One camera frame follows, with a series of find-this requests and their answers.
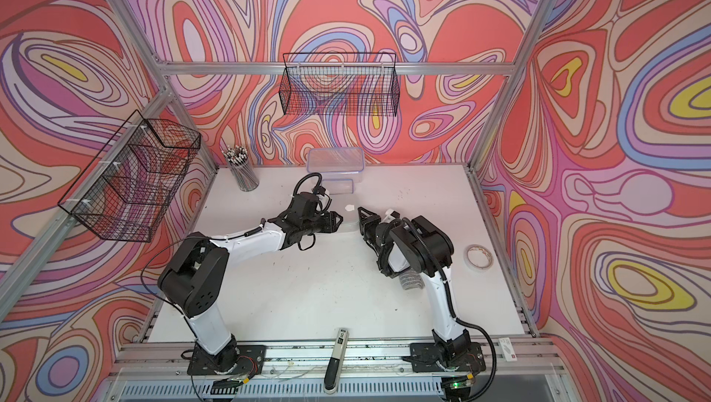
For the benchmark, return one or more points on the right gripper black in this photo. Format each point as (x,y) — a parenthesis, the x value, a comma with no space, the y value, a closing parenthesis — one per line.
(367,222)

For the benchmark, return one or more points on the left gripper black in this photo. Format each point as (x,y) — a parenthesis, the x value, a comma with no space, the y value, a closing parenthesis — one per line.
(330,221)

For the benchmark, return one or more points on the grey striped cloth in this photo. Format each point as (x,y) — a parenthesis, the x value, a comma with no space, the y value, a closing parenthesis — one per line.
(410,280)

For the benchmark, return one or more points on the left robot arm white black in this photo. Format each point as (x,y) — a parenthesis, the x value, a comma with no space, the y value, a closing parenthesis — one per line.
(193,278)

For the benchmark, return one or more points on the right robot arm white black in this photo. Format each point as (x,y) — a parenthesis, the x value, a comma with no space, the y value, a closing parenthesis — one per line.
(403,246)

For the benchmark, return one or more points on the small clear box blue lid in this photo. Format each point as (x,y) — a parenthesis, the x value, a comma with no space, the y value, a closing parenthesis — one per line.
(334,187)

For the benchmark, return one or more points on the large clear box blue lid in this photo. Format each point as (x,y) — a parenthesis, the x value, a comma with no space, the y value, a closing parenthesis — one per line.
(337,164)

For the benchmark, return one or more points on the mesh pen cup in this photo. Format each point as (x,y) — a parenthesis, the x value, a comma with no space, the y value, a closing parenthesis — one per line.
(240,166)

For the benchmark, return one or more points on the tape roll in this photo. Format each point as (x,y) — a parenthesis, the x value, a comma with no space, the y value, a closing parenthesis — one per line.
(478,258)

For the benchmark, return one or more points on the black white marker pen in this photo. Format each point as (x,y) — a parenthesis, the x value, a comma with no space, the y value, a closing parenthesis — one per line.
(336,362)

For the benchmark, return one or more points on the white red label tag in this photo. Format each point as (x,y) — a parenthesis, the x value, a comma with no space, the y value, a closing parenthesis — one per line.
(507,349)

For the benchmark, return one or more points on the black wire basket back wall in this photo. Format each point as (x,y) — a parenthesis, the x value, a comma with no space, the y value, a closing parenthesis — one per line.
(328,83)

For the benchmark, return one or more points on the black wire basket wall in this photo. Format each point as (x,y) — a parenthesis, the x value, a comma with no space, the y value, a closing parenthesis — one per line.
(328,83)
(128,193)

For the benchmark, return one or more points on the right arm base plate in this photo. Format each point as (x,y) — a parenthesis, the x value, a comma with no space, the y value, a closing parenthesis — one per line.
(428,357)

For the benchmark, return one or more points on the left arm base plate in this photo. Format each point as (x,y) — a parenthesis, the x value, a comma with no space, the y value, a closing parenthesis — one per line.
(247,360)

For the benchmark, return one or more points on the black wire basket left wall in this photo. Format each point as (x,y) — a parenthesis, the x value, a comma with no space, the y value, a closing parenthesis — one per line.
(128,193)

